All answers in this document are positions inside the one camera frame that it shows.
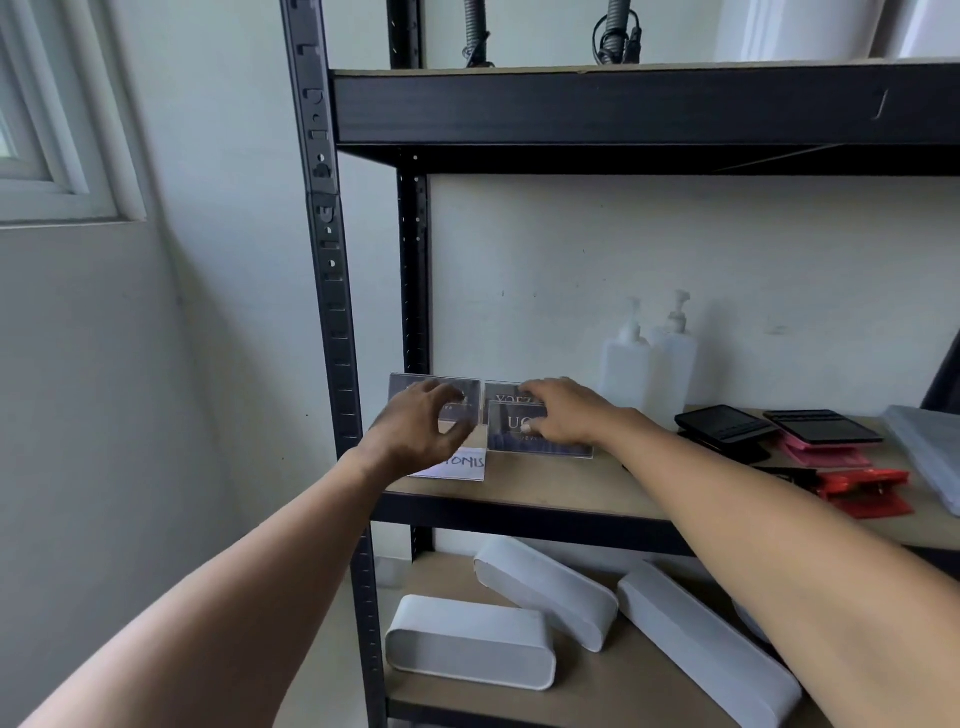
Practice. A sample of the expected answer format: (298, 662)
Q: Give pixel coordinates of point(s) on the person's left hand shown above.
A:
(412, 431)

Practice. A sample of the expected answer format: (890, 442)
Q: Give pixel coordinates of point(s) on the person's right hand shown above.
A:
(585, 420)

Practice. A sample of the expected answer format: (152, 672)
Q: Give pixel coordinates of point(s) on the person's right thumb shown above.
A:
(540, 427)

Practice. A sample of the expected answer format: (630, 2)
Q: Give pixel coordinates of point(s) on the person's left thumb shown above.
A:
(459, 427)

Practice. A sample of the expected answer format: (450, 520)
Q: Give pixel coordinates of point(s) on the wide clear acrylic sign holder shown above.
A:
(510, 441)

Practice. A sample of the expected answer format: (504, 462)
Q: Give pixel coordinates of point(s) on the small clear acrylic sign holder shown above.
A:
(469, 390)

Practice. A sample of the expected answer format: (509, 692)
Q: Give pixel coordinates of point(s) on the person's left forearm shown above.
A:
(225, 600)

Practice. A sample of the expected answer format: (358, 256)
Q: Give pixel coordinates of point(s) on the person's right forearm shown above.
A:
(787, 562)

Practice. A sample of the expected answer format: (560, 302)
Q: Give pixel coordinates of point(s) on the white paper label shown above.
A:
(466, 465)

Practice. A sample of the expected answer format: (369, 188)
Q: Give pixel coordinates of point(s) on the clear plastic pump bottle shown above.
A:
(675, 367)
(624, 367)

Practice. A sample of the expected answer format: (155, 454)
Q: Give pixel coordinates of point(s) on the white oblong container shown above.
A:
(547, 585)
(705, 652)
(472, 645)

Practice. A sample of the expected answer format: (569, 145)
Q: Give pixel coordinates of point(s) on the black flat case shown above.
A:
(821, 427)
(724, 426)

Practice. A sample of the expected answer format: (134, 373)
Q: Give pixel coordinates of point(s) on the pink flat case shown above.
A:
(821, 454)

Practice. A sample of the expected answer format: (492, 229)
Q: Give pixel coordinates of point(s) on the black metal shelving rack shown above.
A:
(600, 105)

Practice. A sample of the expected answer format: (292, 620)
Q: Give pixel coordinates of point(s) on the red hole punch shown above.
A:
(862, 491)

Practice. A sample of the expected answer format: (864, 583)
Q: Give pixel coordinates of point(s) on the grey plastic packet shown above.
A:
(930, 450)

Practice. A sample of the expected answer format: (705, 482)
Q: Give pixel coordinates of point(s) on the white window frame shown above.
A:
(75, 150)

